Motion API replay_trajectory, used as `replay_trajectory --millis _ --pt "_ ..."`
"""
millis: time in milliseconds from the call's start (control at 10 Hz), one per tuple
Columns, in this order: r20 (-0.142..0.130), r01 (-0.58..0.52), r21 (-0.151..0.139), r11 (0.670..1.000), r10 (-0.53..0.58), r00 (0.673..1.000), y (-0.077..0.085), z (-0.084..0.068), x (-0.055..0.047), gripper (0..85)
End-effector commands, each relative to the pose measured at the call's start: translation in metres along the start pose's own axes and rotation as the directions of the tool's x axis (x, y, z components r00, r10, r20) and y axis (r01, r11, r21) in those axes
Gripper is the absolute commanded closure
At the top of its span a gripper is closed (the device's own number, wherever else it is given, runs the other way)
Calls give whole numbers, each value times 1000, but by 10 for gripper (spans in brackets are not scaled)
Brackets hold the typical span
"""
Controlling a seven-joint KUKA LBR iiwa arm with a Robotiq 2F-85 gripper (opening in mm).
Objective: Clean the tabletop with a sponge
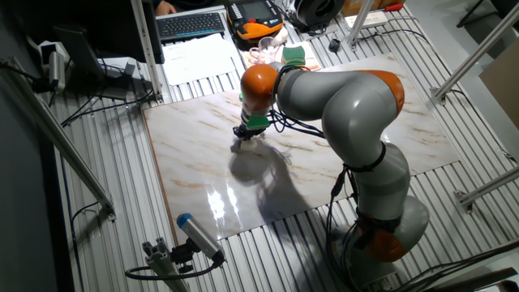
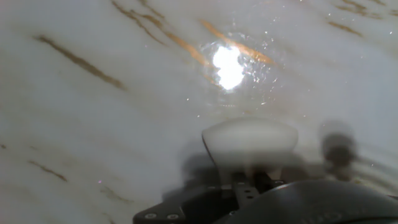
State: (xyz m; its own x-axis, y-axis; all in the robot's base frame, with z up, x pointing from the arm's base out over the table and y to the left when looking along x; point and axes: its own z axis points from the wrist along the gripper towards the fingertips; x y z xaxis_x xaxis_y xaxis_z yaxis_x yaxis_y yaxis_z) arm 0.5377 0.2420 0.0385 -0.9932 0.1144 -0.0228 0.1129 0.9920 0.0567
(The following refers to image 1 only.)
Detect long slanted aluminium beam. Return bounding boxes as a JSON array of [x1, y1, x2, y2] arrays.
[[0, 56, 117, 222]]

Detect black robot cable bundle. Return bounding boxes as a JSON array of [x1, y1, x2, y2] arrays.
[[267, 64, 366, 292]]

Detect black camera clamp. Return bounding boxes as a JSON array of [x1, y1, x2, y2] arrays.
[[169, 238, 199, 275]]

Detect silver camera with blue cap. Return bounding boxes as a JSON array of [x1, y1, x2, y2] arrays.
[[176, 213, 226, 264]]

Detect black monitor cables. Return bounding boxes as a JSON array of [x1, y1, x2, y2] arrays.
[[60, 87, 155, 127]]

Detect aluminium frame post by monitor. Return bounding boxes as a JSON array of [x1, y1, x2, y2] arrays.
[[129, 0, 164, 102]]

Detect black office chair base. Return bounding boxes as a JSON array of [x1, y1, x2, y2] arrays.
[[456, 0, 519, 29]]

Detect black flat bar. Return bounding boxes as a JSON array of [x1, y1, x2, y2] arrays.
[[421, 266, 519, 292]]

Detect slanted aluminium beam with bracket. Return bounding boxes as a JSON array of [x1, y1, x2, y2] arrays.
[[429, 2, 519, 106]]

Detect white power strip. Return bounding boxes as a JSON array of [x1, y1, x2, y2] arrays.
[[344, 11, 389, 29]]

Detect short aluminium profile stub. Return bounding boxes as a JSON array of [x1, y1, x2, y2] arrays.
[[141, 237, 191, 292]]

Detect orange and black teach pendant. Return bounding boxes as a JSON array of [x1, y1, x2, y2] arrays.
[[225, 0, 285, 41]]

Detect brown cardboard box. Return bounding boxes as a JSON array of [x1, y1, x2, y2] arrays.
[[340, 0, 406, 17]]

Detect silver camera on white mount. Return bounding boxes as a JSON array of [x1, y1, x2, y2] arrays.
[[38, 40, 69, 92]]

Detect aluminium frame post by power strip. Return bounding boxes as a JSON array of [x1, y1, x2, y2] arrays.
[[345, 0, 375, 52]]

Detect white rounded object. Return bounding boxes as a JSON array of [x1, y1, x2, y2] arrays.
[[270, 27, 290, 45]]

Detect marble pattern board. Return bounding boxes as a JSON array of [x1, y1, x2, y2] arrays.
[[141, 51, 461, 247]]

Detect black round reel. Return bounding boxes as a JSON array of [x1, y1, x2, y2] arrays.
[[292, 0, 346, 33]]

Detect green and yellow sponge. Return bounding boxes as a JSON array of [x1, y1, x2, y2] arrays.
[[281, 45, 307, 68]]

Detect black computer keyboard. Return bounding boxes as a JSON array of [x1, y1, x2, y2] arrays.
[[156, 11, 226, 42]]

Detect clear glass jug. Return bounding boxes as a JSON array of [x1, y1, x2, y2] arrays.
[[248, 36, 281, 67]]

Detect person's bare hand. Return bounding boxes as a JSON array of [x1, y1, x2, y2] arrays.
[[154, 0, 178, 16]]

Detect brown cardboard panel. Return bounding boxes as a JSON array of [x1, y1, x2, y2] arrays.
[[478, 38, 519, 131]]

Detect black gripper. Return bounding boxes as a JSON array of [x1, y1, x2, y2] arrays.
[[232, 125, 263, 141]]

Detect white paper sheet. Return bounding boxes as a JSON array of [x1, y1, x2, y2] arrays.
[[161, 32, 238, 87]]

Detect black monitor stand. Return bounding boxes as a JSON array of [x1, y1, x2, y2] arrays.
[[52, 24, 143, 101]]

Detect thin black hanging cable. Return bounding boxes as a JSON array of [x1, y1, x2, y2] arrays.
[[71, 200, 101, 292]]

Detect black camera cable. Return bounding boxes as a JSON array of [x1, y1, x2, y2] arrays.
[[124, 259, 224, 281]]

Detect white sponge block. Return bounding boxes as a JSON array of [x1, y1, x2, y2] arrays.
[[238, 137, 259, 152]]

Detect black computer monitor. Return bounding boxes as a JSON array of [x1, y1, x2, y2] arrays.
[[24, 0, 165, 66]]

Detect orange and white cloth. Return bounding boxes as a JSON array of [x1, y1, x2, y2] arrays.
[[242, 40, 322, 72]]

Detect low aluminium beam with bracket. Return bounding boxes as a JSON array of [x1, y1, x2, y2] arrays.
[[453, 165, 519, 215]]

